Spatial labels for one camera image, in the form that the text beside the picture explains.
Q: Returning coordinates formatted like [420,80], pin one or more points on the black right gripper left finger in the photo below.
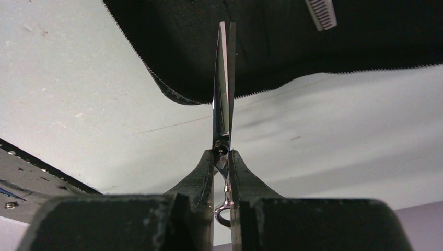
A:
[179,219]

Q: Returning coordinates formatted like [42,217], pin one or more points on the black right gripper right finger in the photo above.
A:
[262,219]

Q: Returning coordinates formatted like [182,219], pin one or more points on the silver hair scissors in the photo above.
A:
[223,107]

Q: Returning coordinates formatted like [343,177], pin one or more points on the black zippered tool case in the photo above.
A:
[276,41]

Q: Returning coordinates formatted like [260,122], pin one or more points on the silver thinning shears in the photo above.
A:
[322,13]

